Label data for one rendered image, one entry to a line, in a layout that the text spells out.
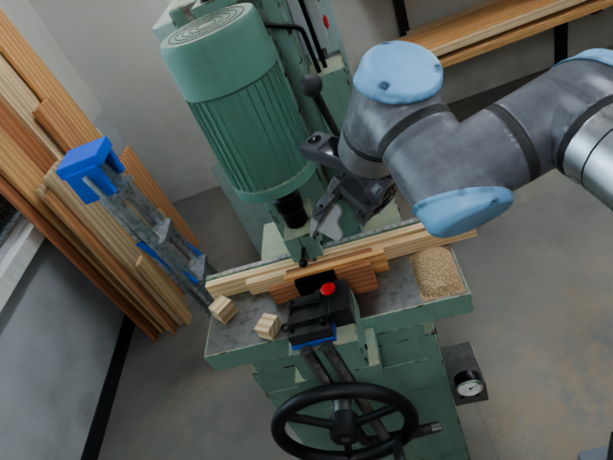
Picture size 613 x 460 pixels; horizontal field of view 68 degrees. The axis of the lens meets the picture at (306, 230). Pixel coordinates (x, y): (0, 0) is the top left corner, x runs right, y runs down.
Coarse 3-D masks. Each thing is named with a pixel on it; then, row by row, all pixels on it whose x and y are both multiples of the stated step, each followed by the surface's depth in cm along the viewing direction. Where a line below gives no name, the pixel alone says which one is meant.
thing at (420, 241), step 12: (396, 240) 104; (408, 240) 102; (420, 240) 102; (432, 240) 102; (444, 240) 102; (456, 240) 102; (348, 252) 106; (384, 252) 104; (396, 252) 104; (408, 252) 104; (264, 276) 110; (276, 276) 108; (252, 288) 111; (264, 288) 111
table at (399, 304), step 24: (408, 264) 102; (456, 264) 98; (384, 288) 99; (408, 288) 97; (240, 312) 109; (264, 312) 106; (360, 312) 97; (384, 312) 94; (408, 312) 94; (432, 312) 94; (456, 312) 94; (216, 336) 106; (240, 336) 103; (216, 360) 103; (240, 360) 103; (264, 360) 103; (312, 384) 93
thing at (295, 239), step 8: (304, 200) 105; (312, 200) 104; (312, 208) 102; (288, 232) 98; (296, 232) 97; (304, 232) 96; (288, 240) 96; (296, 240) 96; (304, 240) 96; (312, 240) 96; (320, 240) 100; (288, 248) 97; (296, 248) 98; (312, 248) 98; (320, 248) 98; (296, 256) 99; (312, 256) 99
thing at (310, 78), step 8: (304, 80) 66; (312, 80) 66; (320, 80) 67; (304, 88) 67; (312, 88) 66; (320, 88) 67; (312, 96) 68; (320, 96) 71; (320, 104) 74; (328, 112) 78; (328, 120) 81; (336, 128) 86
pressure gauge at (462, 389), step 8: (456, 376) 102; (464, 376) 100; (472, 376) 100; (480, 376) 101; (456, 384) 101; (464, 384) 100; (472, 384) 100; (480, 384) 100; (464, 392) 102; (472, 392) 103
